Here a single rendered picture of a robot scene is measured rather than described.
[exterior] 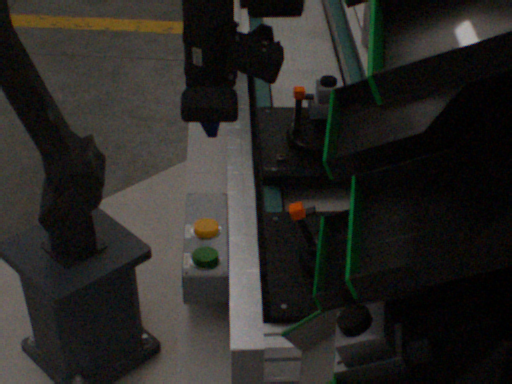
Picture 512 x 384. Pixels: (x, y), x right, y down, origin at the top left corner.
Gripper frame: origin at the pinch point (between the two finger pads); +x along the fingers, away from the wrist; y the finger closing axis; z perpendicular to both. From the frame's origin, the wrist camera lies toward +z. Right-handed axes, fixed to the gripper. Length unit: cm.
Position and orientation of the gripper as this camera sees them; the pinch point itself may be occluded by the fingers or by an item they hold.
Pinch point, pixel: (211, 112)
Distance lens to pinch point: 95.6
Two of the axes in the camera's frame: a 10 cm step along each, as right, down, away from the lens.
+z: 9.9, -0.2, 1.3
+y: -1.1, -6.2, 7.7
